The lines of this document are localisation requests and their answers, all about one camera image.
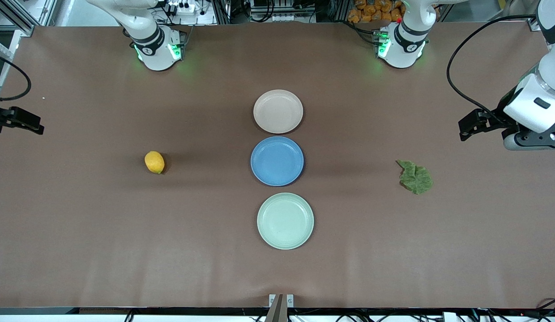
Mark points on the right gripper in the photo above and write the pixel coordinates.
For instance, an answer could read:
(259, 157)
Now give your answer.
(4, 117)

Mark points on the white power strip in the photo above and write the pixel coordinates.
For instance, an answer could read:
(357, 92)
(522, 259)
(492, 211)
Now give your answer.
(184, 6)

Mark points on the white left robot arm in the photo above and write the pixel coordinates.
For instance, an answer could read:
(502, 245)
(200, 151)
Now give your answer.
(400, 53)

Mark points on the aluminium frame profile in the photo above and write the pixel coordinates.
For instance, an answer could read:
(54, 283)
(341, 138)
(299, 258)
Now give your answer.
(22, 22)
(535, 24)

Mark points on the blue plate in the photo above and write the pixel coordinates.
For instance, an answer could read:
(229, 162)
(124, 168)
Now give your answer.
(277, 161)

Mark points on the green lettuce leaf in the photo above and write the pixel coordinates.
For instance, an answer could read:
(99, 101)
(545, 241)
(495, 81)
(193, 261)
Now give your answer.
(416, 179)

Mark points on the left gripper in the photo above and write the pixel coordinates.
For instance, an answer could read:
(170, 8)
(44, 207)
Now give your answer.
(499, 118)

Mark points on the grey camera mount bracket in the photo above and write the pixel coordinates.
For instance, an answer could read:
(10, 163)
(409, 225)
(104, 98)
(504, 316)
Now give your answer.
(277, 311)

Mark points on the yellow lemon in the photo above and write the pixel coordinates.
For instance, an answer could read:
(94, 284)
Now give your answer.
(154, 162)

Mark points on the black equipment rack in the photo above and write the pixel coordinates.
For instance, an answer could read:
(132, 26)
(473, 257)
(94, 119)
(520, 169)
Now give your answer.
(304, 11)

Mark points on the light green plate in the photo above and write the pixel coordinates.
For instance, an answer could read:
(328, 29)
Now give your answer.
(285, 221)

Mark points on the orange snack bag pile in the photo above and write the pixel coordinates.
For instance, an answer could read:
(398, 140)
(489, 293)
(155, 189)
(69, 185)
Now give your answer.
(371, 11)

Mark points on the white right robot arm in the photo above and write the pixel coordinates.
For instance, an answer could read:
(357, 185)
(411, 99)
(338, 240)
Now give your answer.
(156, 53)

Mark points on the beige plate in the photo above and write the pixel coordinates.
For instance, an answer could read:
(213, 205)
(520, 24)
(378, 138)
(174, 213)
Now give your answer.
(278, 112)

